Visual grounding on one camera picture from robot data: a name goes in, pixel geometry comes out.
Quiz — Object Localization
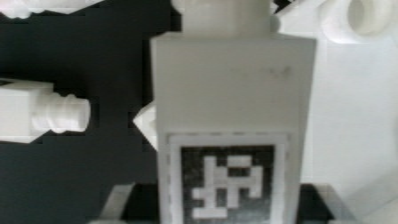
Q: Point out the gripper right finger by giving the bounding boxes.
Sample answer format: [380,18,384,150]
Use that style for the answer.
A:
[299,183,359,224]

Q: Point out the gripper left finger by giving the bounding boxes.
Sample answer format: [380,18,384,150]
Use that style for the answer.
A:
[87,183,160,224]

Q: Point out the white leg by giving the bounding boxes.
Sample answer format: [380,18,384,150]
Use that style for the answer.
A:
[0,78,91,143]
[151,0,317,224]
[0,0,103,19]

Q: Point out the white square tabletop part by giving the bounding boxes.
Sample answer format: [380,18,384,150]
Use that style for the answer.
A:
[133,0,398,224]

